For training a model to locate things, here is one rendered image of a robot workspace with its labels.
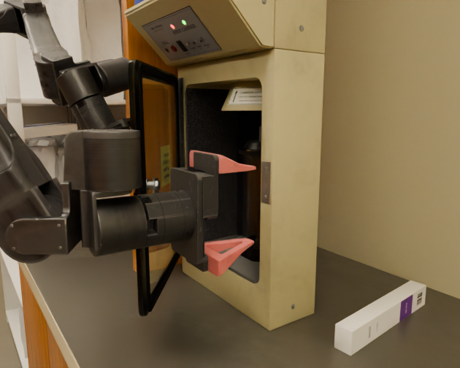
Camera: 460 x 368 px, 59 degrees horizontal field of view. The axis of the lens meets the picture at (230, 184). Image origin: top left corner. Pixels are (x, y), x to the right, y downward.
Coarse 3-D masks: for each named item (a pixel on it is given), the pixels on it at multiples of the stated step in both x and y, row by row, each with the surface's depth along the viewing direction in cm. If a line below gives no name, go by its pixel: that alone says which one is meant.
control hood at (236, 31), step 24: (144, 0) 72; (168, 0) 66; (192, 0) 62; (216, 0) 58; (240, 0) 57; (264, 0) 59; (144, 24) 77; (216, 24) 63; (240, 24) 59; (264, 24) 60; (240, 48) 64; (264, 48) 62
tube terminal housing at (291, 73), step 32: (288, 0) 62; (320, 0) 66; (288, 32) 63; (320, 32) 67; (192, 64) 82; (224, 64) 73; (256, 64) 66; (288, 64) 64; (320, 64) 68; (288, 96) 65; (320, 96) 69; (288, 128) 66; (320, 128) 70; (288, 160) 67; (320, 160) 71; (288, 192) 68; (288, 224) 69; (288, 256) 70; (224, 288) 81; (256, 288) 72; (288, 288) 71; (256, 320) 73; (288, 320) 73
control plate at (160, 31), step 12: (180, 12) 66; (192, 12) 64; (156, 24) 74; (168, 24) 72; (180, 24) 69; (192, 24) 67; (156, 36) 78; (168, 36) 75; (180, 36) 72; (192, 36) 70; (204, 36) 67; (168, 48) 79; (180, 48) 76; (192, 48) 73; (204, 48) 71; (216, 48) 68
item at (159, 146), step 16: (144, 80) 62; (144, 96) 62; (160, 96) 72; (144, 112) 63; (160, 112) 73; (144, 128) 63; (160, 128) 73; (160, 144) 73; (176, 144) 87; (160, 160) 73; (176, 160) 87; (160, 176) 73; (160, 192) 73; (160, 256) 74; (160, 272) 74
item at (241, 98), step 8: (256, 80) 73; (232, 88) 77; (240, 88) 75; (248, 88) 74; (256, 88) 73; (232, 96) 76; (240, 96) 74; (248, 96) 73; (256, 96) 73; (224, 104) 78; (232, 104) 75; (240, 104) 74; (248, 104) 73; (256, 104) 72
